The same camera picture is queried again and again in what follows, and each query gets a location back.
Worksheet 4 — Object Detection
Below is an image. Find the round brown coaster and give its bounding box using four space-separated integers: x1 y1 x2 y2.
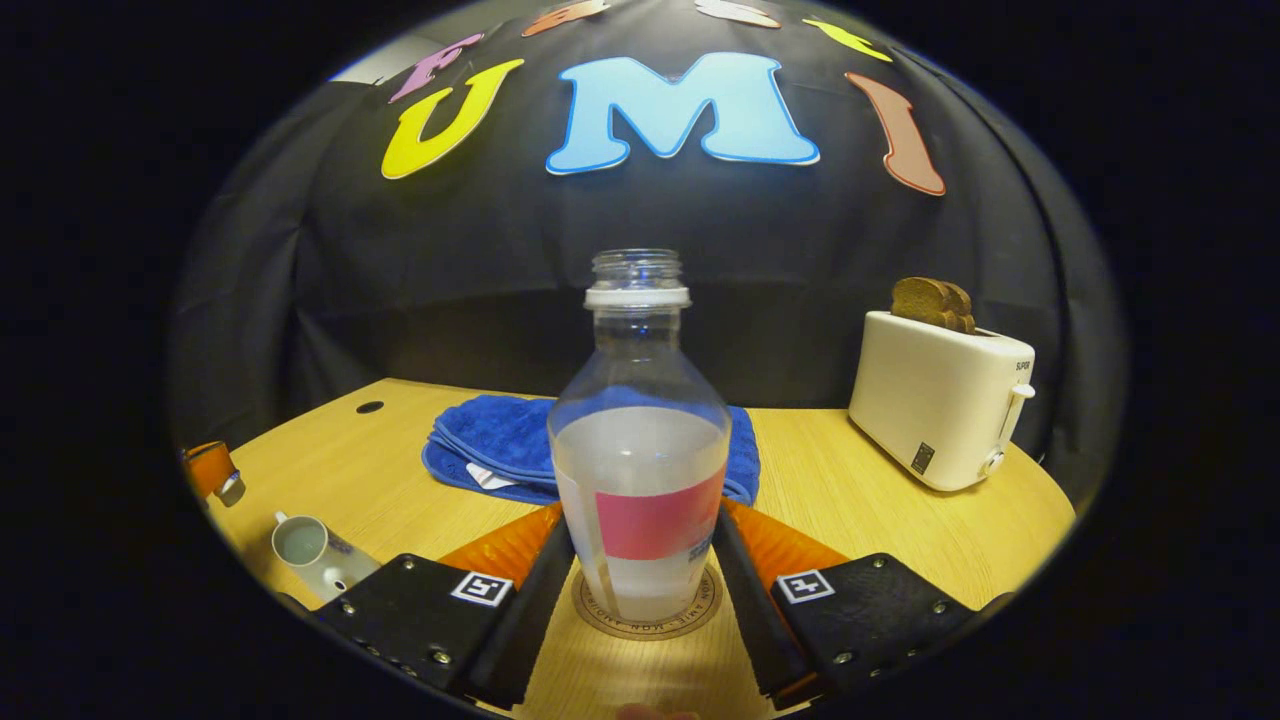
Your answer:
572 560 723 642

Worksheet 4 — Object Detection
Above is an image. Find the white ceramic teacup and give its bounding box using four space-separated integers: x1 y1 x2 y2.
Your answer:
272 512 382 603

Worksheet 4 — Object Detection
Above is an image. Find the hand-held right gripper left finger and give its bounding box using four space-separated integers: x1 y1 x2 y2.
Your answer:
315 500 577 711

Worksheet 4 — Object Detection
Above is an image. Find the white toaster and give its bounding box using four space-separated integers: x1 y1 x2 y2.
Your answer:
848 310 1037 493

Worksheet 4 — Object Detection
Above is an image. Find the folded blue towel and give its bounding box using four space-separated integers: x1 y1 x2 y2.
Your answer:
422 394 761 506

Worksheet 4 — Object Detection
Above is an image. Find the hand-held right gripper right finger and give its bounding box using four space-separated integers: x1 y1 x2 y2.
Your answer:
712 498 1011 706

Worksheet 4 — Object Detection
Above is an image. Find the clear plastic water bottle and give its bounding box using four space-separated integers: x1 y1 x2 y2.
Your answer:
547 249 733 623

